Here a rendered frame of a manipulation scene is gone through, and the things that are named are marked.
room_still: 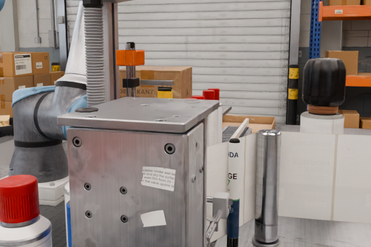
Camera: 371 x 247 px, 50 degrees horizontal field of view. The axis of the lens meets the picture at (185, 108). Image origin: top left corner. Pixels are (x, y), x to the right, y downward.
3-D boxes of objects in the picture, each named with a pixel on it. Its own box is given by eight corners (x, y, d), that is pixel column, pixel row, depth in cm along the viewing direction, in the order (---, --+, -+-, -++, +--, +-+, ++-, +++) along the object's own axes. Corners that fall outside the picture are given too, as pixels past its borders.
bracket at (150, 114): (184, 133, 29) (184, 121, 29) (54, 125, 32) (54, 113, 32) (220, 107, 42) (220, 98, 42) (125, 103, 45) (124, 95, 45)
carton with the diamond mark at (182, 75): (181, 145, 142) (180, 70, 138) (116, 143, 145) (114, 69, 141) (192, 129, 171) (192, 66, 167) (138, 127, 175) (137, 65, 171)
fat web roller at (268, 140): (279, 250, 63) (283, 135, 60) (249, 246, 64) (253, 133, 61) (280, 237, 67) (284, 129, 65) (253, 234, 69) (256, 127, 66)
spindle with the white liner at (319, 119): (342, 210, 78) (351, 58, 74) (295, 205, 81) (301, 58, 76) (338, 194, 87) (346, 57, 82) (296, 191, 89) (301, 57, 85)
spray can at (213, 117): (215, 167, 106) (216, 91, 103) (196, 166, 108) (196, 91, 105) (218, 162, 111) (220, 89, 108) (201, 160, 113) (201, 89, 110)
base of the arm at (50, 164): (52, 184, 95) (51, 144, 94) (-5, 182, 97) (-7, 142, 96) (79, 168, 109) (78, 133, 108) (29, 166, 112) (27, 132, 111)
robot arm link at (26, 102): (42, 132, 110) (40, 84, 109) (76, 137, 103) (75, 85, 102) (3, 139, 100) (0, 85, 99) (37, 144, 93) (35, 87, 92)
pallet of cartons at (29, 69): (16, 163, 415) (9, 52, 398) (-54, 159, 431) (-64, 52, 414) (70, 137, 532) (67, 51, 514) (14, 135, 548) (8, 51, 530)
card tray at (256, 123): (270, 139, 162) (271, 129, 161) (208, 135, 169) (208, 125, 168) (275, 125, 190) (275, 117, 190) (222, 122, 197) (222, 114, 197)
